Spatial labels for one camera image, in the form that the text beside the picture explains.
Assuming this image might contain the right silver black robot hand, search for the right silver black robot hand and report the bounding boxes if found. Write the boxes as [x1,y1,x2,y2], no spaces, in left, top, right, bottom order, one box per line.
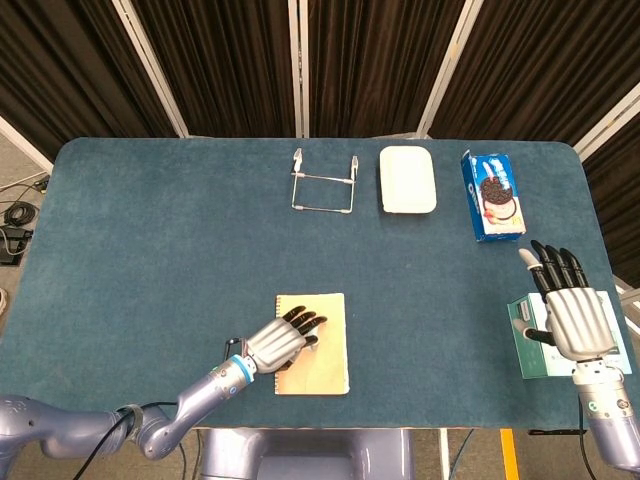
[509,239,620,362]

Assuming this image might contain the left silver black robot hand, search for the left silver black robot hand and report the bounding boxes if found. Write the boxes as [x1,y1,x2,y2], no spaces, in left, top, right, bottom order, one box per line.
[243,305,329,376]

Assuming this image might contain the purple grey robot base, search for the purple grey robot base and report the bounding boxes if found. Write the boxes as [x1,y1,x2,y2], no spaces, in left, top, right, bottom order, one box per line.
[197,428,415,480]

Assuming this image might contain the tan spiral notebook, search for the tan spiral notebook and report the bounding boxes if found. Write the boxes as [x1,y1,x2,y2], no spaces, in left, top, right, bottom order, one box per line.
[273,292,351,397]

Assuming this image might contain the teal white product box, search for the teal white product box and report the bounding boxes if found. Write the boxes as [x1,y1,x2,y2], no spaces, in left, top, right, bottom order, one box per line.
[507,289,632,380]

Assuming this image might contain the dark brown pleated curtain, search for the dark brown pleated curtain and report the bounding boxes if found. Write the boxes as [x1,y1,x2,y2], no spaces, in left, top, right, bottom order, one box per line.
[582,117,640,289]
[432,0,640,146]
[305,0,469,139]
[130,0,301,139]
[0,0,176,161]

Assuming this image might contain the blue felt table mat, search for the blue felt table mat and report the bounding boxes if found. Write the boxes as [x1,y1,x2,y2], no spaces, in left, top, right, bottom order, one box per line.
[0,136,621,431]

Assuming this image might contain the blue Oreo cookie box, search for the blue Oreo cookie box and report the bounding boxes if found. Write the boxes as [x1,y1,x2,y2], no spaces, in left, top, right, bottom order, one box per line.
[460,149,528,244]

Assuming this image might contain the yellow floor tape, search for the yellow floor tape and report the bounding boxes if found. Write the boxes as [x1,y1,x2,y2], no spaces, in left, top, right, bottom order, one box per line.
[501,428,519,480]

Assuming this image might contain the white lidded food container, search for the white lidded food container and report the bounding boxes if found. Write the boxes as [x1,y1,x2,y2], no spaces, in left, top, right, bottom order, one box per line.
[378,145,438,216]

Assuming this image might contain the black power adapter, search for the black power adapter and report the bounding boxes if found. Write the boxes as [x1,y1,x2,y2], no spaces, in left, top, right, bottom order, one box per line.
[0,224,34,266]

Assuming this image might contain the blue floor cable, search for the blue floor cable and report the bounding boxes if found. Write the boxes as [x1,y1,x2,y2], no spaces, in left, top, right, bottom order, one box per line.
[453,429,474,480]

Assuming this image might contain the metal wire book stand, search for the metal wire book stand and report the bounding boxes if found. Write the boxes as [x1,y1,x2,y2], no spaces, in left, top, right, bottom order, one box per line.
[290,147,362,216]

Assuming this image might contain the white partition frame post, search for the white partition frame post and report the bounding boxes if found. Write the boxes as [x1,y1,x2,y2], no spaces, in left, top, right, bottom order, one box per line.
[287,0,310,139]
[573,82,640,161]
[416,0,484,140]
[0,115,55,174]
[112,0,190,139]

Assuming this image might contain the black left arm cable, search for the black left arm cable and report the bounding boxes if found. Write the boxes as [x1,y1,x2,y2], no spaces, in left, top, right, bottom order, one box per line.
[72,403,151,480]

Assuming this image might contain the black coiled floor cable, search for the black coiled floor cable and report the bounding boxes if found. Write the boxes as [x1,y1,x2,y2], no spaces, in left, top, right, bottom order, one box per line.
[3,202,39,227]

